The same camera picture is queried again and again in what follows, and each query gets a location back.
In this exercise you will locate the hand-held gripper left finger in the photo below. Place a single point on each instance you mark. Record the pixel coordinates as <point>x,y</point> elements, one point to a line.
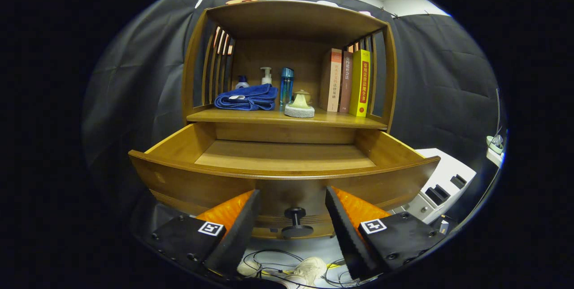
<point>237,230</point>

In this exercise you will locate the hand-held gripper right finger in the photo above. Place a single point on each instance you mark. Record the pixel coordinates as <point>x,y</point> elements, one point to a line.
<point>345,230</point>

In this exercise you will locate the wooden drawer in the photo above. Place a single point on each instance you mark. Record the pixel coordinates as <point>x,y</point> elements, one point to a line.
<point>202,186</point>

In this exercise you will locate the white round sponge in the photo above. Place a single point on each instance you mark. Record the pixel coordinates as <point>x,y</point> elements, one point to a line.
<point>299,111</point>

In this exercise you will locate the wooden cabinet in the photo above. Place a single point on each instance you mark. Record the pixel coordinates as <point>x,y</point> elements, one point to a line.
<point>291,20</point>

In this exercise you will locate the person's beige shoe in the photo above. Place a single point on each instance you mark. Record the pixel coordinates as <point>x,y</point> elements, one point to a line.
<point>246,269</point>
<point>309,266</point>

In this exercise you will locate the small white adapter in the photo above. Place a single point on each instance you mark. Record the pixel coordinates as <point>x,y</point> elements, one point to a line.
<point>444,227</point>

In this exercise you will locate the white side unit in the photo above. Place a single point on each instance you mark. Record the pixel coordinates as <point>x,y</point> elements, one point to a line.
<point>444,170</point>

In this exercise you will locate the folded blue towel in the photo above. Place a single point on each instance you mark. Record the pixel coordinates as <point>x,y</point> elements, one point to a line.
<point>251,98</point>

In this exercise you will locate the small blue-capped bottle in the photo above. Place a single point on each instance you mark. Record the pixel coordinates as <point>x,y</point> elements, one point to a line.
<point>242,84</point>

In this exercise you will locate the brown book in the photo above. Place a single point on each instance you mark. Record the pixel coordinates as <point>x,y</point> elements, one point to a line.
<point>346,83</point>

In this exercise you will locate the orange and white book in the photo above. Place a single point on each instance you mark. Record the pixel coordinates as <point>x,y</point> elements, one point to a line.
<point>334,83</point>

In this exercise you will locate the yellow book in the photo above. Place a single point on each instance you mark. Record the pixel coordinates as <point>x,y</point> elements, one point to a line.
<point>360,83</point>

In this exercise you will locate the blue translucent bottle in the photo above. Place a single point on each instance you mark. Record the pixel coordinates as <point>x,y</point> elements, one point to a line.
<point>286,87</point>

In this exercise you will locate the white pump bottle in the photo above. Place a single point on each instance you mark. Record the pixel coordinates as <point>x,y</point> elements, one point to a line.
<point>266,78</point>

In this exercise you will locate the white power strip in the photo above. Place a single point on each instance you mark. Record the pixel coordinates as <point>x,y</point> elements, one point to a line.
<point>494,147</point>

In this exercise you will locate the black backdrop cloth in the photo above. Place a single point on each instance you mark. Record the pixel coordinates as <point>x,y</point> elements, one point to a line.
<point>121,101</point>

